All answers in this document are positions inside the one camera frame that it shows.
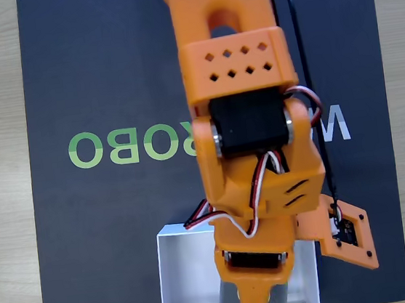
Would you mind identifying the red white black servo wire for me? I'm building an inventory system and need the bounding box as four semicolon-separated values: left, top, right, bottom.
176;148;294;246
281;82;326;130

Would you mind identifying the dark mat with WOWROBO print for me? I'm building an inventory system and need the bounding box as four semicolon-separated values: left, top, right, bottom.
7;0;405;303

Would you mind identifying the grey USB case gold emblem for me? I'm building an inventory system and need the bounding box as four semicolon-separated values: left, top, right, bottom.
216;272;291;303

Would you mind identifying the white cardboard box bin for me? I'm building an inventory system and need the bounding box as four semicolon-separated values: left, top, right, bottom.
152;208;323;303

